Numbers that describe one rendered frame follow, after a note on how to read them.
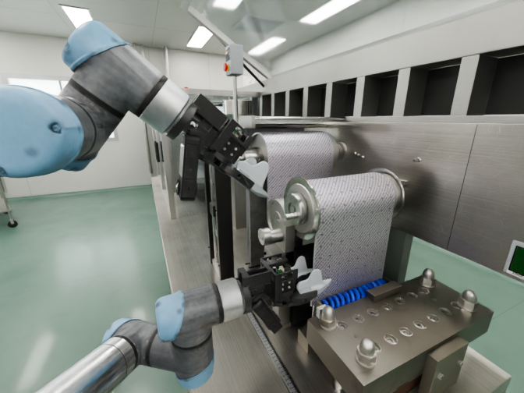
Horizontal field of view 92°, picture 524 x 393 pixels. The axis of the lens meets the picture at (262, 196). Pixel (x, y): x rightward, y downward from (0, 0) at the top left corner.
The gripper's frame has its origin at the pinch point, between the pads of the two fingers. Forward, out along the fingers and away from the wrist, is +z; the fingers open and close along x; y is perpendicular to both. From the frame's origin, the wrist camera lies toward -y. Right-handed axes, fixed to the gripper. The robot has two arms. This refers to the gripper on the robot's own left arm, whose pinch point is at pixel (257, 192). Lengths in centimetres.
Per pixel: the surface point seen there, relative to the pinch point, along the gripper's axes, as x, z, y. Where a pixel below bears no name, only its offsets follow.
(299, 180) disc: 2.7, 8.2, 8.1
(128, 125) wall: 552, -35, -27
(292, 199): 2.2, 9.3, 3.7
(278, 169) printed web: 19.6, 11.8, 10.0
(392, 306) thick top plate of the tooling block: -13.0, 39.7, -2.7
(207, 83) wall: 552, 37, 147
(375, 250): -4.2, 35.6, 6.2
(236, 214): 70, 35, -12
